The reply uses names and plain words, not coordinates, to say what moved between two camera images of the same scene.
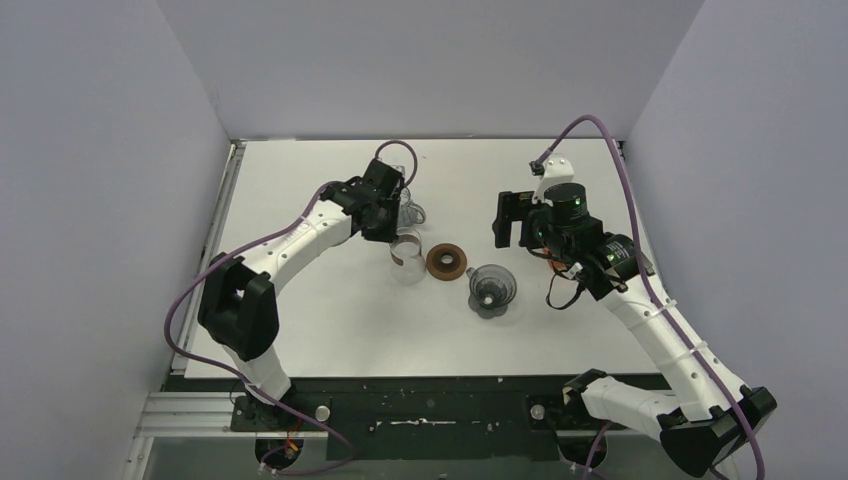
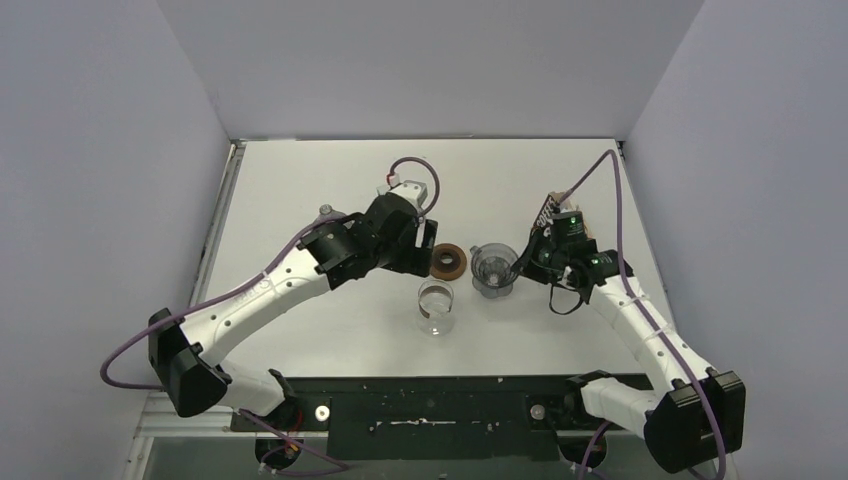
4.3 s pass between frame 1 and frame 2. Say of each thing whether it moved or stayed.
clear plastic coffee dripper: moved
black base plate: stayed
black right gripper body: moved
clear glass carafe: moved
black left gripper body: moved
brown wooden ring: stayed
